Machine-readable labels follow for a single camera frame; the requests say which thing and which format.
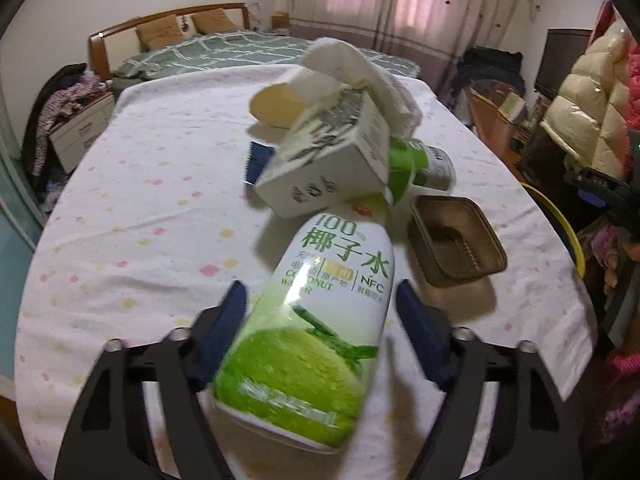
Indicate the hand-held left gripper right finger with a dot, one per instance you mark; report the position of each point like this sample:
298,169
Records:
420,330

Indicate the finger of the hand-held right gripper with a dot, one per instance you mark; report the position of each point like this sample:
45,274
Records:
595,185

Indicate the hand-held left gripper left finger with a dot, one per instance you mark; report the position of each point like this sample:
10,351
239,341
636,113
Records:
230,320

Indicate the yellow rimmed blue bin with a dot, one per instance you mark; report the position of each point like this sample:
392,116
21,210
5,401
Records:
560,215

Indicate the green white coconut water bottle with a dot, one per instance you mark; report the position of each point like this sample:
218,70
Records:
310,335

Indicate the brown plastic tray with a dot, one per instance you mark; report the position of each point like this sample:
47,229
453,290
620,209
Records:
450,240

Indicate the white printed carton box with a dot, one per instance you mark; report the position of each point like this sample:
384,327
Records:
325,160

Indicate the white printed paper cup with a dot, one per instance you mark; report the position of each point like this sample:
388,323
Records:
275,105

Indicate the white down jacket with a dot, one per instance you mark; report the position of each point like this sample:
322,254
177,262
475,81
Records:
585,100

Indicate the wooden desk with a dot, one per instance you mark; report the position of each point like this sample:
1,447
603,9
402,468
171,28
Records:
495,125

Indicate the dotted white tablecloth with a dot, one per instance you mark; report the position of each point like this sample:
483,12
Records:
150,235

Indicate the black television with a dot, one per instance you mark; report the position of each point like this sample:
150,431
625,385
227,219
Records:
560,60

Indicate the dark bag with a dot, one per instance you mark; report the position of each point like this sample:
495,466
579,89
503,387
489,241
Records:
490,70

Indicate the blue packet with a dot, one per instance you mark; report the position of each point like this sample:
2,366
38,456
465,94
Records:
256,162

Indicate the person's pink fuzzy clothing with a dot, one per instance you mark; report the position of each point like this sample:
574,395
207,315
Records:
625,400

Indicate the green labelled can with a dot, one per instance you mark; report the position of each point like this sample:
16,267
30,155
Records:
407,165

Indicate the white nightstand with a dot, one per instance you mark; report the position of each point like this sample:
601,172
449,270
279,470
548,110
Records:
80,130

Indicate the white paper towel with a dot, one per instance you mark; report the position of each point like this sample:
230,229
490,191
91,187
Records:
360,70

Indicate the pink curtain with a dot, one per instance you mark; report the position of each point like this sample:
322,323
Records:
400,10

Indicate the bed with green quilt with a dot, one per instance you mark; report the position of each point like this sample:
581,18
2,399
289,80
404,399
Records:
240,50

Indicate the pile of clothes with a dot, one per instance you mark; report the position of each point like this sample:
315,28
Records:
60,95

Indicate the large brown pillow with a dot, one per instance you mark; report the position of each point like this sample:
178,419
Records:
160,31

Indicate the small brown pillow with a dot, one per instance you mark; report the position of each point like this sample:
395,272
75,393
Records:
214,21

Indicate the small cardboard box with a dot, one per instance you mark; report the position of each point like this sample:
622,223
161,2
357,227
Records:
281,21

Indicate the wooden bed headboard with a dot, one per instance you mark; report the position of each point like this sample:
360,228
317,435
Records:
115,35

